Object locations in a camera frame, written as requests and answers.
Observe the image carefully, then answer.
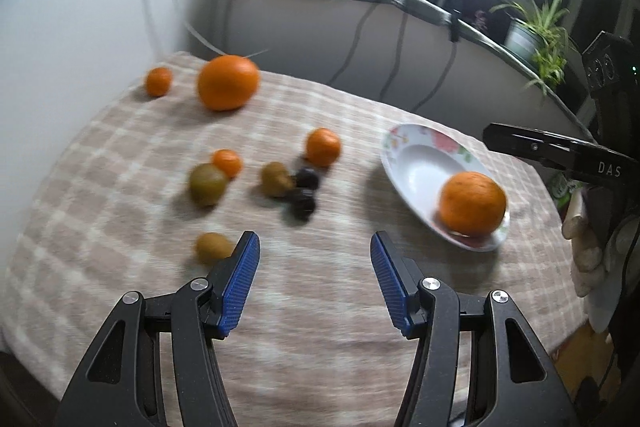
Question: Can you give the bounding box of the green packet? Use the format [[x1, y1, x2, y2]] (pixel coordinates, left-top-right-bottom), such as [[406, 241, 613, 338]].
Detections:
[[550, 172, 576, 208]]

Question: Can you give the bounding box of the potted spider plant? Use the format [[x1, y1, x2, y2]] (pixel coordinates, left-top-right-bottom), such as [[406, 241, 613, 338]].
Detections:
[[490, 0, 573, 96]]

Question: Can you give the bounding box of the medium tangerine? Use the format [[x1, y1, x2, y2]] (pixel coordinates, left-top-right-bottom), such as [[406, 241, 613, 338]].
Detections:
[[305, 128, 343, 168]]

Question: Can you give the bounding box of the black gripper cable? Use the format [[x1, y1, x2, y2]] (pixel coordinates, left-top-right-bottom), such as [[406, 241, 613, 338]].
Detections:
[[597, 214, 640, 408]]

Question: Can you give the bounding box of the white floral plate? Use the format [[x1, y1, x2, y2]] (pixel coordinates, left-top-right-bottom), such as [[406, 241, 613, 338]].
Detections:
[[380, 123, 511, 253]]

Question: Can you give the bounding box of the dark purple grape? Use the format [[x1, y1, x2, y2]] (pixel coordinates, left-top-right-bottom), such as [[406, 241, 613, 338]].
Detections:
[[285, 188, 317, 221], [295, 168, 321, 190]]

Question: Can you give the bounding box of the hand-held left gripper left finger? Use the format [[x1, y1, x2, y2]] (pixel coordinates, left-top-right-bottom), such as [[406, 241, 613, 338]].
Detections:
[[55, 231, 261, 427]]

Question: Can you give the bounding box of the small tangerine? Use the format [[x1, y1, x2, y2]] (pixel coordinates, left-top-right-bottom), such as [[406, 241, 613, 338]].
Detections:
[[211, 149, 243, 179]]

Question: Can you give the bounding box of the person's right hand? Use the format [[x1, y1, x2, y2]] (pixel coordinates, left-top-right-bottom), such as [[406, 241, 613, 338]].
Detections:
[[561, 189, 640, 334]]

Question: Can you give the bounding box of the green round fruit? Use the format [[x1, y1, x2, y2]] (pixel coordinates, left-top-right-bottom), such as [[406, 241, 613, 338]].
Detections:
[[188, 163, 229, 208]]

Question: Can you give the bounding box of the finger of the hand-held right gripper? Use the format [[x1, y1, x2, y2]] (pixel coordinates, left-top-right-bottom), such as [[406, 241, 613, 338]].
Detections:
[[483, 123, 596, 180]]

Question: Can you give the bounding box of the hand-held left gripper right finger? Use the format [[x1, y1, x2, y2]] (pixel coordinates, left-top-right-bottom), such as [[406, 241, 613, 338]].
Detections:
[[370, 231, 581, 427]]

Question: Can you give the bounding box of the brown longan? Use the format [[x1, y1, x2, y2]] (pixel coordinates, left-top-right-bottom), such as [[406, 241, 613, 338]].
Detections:
[[260, 161, 296, 198], [195, 232, 236, 265]]

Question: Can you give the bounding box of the large orange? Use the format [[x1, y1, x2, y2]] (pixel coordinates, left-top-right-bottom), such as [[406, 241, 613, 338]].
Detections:
[[197, 55, 261, 112], [439, 172, 507, 236]]

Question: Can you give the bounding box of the beige checked tablecloth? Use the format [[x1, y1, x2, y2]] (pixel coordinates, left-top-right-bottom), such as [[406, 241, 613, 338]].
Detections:
[[0, 52, 586, 427]]

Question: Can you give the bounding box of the tiny tangerine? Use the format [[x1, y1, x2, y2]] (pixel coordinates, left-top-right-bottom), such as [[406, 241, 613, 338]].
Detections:
[[145, 67, 173, 97]]

